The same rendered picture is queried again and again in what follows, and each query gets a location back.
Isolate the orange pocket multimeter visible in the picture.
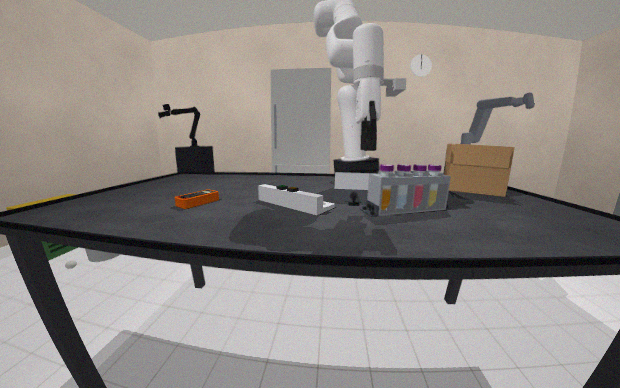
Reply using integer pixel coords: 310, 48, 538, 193
175, 190, 219, 209

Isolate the white control panel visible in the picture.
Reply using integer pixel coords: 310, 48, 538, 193
334, 172, 369, 206

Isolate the brown cardboard box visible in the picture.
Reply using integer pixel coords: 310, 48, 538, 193
444, 144, 515, 197

